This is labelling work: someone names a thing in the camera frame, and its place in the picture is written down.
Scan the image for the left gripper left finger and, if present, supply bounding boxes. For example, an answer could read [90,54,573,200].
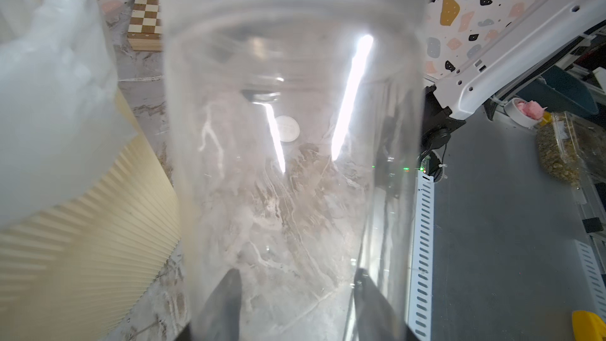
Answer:
[175,268,242,341]

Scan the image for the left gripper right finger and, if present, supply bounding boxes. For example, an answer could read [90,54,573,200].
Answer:
[353,268,419,341]

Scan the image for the white jar lid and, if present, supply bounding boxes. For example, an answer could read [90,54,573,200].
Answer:
[276,115,301,143]

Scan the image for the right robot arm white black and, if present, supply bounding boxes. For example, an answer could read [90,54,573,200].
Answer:
[418,0,605,160]

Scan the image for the bag of dried herbs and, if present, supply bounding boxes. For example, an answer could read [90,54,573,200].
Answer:
[536,111,605,186]

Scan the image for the cream ribbed trash bin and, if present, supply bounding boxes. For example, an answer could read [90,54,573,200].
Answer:
[0,89,183,341]

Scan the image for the yellow clamp tool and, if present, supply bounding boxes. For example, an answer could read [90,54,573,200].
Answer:
[572,310,606,341]

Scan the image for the white plastic bin liner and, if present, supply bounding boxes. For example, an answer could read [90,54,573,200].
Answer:
[1,0,136,227]

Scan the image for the pink white small object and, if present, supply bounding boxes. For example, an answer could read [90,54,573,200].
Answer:
[504,98,546,128]

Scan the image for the wooden chessboard box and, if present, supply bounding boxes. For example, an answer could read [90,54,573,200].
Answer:
[127,0,163,52]

